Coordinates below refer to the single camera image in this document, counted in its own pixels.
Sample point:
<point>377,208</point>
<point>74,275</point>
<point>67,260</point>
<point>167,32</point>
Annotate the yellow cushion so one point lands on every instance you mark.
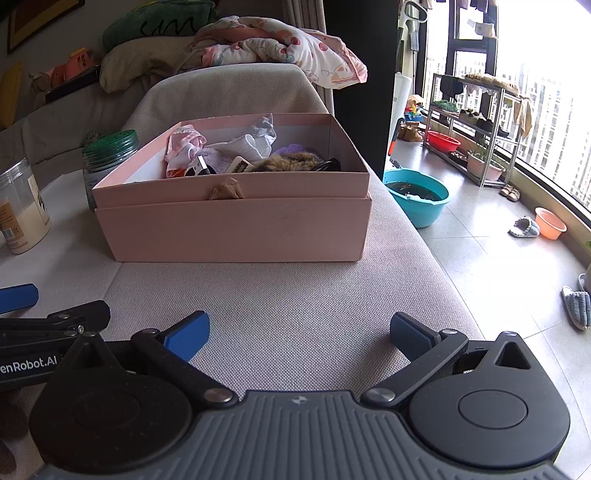
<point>9,94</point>

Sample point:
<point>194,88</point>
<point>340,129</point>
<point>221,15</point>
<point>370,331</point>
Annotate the white tall appliance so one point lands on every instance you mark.
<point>400,106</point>

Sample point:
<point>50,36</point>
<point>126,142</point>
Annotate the green cushion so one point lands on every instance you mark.
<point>157,23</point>

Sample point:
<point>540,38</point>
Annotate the hanging clothes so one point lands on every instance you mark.
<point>480,18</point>

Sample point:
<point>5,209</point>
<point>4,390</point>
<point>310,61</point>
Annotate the framed picture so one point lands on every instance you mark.
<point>37,18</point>

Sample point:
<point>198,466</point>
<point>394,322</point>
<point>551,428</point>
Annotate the white charger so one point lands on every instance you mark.
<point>239,165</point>

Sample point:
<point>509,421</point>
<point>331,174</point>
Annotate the orange plastic toy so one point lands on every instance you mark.
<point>76,67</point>

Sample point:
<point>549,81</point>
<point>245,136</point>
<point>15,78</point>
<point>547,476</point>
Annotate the orange plastic basin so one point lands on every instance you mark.
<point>551,226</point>

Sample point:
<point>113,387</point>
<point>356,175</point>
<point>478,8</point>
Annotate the dark flat tablet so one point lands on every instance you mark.
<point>74,87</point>

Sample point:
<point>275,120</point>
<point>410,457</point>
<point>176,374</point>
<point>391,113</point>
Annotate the white grey sock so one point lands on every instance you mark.
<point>256,141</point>

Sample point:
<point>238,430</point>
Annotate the brown boots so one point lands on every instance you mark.
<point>410,133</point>

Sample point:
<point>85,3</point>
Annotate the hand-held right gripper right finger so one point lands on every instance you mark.
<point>410,336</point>

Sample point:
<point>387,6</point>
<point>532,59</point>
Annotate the floral pink blanket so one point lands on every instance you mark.
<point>286,46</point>

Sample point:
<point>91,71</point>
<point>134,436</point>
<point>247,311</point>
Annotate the pink cardboard box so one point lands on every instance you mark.
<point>231,226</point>

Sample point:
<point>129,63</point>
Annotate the tan sandals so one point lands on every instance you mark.
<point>510,193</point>

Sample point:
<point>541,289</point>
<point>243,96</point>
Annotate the white mop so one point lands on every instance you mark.
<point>411,27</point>

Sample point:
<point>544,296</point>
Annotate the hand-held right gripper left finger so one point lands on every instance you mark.
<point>190,339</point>

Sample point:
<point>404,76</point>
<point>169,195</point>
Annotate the beige sofa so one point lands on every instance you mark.
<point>221,92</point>

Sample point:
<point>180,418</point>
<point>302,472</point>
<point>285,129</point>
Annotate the blue grey slipper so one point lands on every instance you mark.
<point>577,309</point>

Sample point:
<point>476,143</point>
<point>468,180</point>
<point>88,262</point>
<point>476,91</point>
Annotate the glass jar with green lid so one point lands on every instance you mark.
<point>108,159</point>

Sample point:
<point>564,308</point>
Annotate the clear jar with metal lid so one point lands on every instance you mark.
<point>23,212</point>

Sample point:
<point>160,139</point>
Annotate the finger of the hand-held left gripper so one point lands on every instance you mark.
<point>74,318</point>
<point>18,297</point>

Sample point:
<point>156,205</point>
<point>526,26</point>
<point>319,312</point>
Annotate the blue plastic basin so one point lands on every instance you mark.
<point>418,207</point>

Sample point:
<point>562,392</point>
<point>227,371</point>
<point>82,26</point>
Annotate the black silver gadget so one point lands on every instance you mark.
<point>201,166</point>

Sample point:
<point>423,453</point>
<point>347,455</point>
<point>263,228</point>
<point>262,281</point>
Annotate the red plastic basin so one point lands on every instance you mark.
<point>443,141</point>

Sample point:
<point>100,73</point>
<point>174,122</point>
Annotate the metal shelf rack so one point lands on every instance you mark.
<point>496,106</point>

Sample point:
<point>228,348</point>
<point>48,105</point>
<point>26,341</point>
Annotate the cream cloth bundle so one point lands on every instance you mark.
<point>134,64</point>

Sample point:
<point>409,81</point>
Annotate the pink white sock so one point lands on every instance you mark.
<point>182,147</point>

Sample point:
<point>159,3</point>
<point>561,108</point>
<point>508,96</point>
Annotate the pink planter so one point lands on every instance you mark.
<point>485,168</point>

